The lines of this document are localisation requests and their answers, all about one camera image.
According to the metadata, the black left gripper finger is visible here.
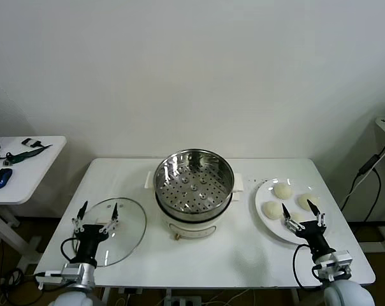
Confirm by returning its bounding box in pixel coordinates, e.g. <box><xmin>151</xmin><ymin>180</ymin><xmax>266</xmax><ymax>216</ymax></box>
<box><xmin>71</xmin><ymin>200</ymin><xmax>89</xmax><ymax>233</ymax></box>
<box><xmin>99</xmin><ymin>202</ymin><xmax>119</xmax><ymax>236</ymax></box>

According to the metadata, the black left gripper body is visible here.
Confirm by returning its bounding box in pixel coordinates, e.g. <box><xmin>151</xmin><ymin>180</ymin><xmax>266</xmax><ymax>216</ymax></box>
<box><xmin>73</xmin><ymin>224</ymin><xmax>108</xmax><ymax>264</ymax></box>

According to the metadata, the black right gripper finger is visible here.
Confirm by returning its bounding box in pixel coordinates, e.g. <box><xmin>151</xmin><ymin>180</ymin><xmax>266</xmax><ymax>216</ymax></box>
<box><xmin>281</xmin><ymin>203</ymin><xmax>305</xmax><ymax>233</ymax></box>
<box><xmin>307</xmin><ymin>199</ymin><xmax>327</xmax><ymax>228</ymax></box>

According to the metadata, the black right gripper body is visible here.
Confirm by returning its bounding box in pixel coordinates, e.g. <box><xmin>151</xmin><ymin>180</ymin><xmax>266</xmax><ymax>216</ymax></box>
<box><xmin>296</xmin><ymin>219</ymin><xmax>335</xmax><ymax>256</ymax></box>

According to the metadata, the round glass pot lid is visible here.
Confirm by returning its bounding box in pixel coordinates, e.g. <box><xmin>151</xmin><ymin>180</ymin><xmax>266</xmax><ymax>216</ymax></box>
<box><xmin>73</xmin><ymin>196</ymin><xmax>148</xmax><ymax>268</ymax></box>

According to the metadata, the stainless steel steamer basket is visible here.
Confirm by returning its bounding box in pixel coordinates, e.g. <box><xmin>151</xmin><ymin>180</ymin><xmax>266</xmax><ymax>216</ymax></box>
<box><xmin>144</xmin><ymin>148</ymin><xmax>244</xmax><ymax>224</ymax></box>

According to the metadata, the white round plate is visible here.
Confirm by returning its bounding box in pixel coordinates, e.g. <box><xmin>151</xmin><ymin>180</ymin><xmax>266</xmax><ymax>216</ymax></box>
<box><xmin>254</xmin><ymin>177</ymin><xmax>333</xmax><ymax>245</ymax></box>

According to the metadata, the white side table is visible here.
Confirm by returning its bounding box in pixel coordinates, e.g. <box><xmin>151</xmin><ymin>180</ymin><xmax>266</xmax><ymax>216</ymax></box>
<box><xmin>0</xmin><ymin>135</ymin><xmax>68</xmax><ymax>272</ymax></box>

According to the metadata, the white electric cooker pot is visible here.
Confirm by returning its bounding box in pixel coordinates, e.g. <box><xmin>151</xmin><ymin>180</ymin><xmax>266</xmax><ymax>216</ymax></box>
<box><xmin>154</xmin><ymin>189</ymin><xmax>241</xmax><ymax>240</ymax></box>

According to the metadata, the blue computer mouse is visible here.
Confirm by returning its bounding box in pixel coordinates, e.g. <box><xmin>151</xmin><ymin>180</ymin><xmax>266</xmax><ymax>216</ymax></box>
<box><xmin>0</xmin><ymin>168</ymin><xmax>13</xmax><ymax>189</ymax></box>

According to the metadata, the white power strip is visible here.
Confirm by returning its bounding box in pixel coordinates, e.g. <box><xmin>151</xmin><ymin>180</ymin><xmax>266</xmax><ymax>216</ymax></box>
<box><xmin>165</xmin><ymin>295</ymin><xmax>202</xmax><ymax>306</ymax></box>

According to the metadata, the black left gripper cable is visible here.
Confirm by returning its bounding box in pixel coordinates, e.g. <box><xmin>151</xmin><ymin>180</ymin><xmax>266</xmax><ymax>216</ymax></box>
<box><xmin>60</xmin><ymin>237</ymin><xmax>82</xmax><ymax>264</ymax></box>

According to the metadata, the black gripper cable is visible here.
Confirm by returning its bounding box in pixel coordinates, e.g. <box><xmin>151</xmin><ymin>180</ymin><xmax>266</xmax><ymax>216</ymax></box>
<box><xmin>60</xmin><ymin>237</ymin><xmax>82</xmax><ymax>264</ymax></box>
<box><xmin>293</xmin><ymin>244</ymin><xmax>327</xmax><ymax>291</ymax></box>

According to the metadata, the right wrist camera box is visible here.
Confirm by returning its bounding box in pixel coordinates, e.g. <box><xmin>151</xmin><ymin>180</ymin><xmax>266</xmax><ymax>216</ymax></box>
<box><xmin>313</xmin><ymin>250</ymin><xmax>352</xmax><ymax>281</ymax></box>

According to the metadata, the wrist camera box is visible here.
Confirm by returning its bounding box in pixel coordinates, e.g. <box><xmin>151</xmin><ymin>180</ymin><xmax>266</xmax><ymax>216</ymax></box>
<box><xmin>313</xmin><ymin>250</ymin><xmax>352</xmax><ymax>281</ymax></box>
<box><xmin>35</xmin><ymin>263</ymin><xmax>82</xmax><ymax>290</ymax></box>

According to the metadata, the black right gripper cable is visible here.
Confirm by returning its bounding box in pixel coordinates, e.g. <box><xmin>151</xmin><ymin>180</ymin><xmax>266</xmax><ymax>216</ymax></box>
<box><xmin>293</xmin><ymin>244</ymin><xmax>327</xmax><ymax>291</ymax></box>

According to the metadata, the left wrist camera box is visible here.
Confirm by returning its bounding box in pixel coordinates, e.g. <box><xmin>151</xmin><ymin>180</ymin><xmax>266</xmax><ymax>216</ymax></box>
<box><xmin>35</xmin><ymin>263</ymin><xmax>82</xmax><ymax>290</ymax></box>

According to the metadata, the black power adapter cable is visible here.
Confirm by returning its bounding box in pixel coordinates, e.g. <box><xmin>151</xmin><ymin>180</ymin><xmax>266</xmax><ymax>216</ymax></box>
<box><xmin>340</xmin><ymin>136</ymin><xmax>385</xmax><ymax>221</ymax></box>

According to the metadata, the black floor cable bundle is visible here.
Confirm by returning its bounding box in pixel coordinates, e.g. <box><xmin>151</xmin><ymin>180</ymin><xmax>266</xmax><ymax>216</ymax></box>
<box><xmin>0</xmin><ymin>267</ymin><xmax>45</xmax><ymax>306</ymax></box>

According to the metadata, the white floor cable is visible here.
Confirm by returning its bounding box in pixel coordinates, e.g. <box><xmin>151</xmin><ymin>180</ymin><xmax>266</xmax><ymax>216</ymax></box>
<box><xmin>208</xmin><ymin>289</ymin><xmax>257</xmax><ymax>306</ymax></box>

